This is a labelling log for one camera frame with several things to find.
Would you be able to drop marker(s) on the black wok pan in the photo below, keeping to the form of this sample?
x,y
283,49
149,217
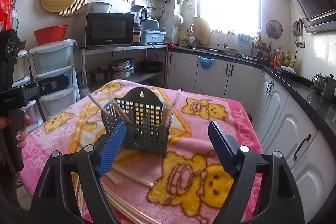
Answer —
x,y
151,65

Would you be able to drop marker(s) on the blue hanging bin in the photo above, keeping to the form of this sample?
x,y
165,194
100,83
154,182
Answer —
x,y
205,62

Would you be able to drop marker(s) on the dark green utensil basket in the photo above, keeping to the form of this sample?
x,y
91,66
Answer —
x,y
144,131

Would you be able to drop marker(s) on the person's left hand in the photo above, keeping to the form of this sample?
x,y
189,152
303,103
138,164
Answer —
x,y
22,133

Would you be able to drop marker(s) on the small wall fan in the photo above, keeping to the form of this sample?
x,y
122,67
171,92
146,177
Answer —
x,y
274,29

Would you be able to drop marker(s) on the black blender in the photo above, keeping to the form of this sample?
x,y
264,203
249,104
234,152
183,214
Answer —
x,y
140,16

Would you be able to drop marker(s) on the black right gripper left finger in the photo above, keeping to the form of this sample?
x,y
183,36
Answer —
x,y
54,199

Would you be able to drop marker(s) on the red hanging bag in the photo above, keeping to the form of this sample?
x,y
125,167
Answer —
x,y
5,15

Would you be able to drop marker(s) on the grey plastic box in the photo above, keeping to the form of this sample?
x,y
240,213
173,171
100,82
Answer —
x,y
152,36

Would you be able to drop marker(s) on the red plastic basin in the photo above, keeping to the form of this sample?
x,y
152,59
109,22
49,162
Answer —
x,y
50,34

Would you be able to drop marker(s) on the wrapped chopsticks on blanket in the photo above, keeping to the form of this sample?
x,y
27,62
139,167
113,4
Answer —
x,y
128,174

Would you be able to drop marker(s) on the steel kettle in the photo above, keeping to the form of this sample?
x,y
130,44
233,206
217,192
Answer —
x,y
317,81

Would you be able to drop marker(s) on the plastic drawer cabinet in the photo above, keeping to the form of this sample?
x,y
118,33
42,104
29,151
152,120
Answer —
x,y
42,64

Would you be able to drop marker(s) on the wooden cutting board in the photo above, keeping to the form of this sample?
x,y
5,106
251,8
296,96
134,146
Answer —
x,y
202,31

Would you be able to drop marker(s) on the metal shelf rack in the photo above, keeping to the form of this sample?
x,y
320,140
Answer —
x,y
92,65

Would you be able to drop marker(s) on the white base cabinets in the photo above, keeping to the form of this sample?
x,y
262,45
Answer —
x,y
286,116

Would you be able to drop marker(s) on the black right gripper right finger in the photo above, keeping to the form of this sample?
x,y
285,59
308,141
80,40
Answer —
x,y
278,200

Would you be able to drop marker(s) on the black microwave oven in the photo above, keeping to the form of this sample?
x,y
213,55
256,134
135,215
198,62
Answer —
x,y
103,29

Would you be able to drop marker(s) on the steel cooking pot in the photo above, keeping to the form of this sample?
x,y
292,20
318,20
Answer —
x,y
122,68

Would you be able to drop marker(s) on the pink bear blanket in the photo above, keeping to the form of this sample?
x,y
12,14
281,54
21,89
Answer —
x,y
190,184

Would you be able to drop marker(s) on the dark sleeve left forearm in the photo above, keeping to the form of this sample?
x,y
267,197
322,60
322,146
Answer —
x,y
9,187

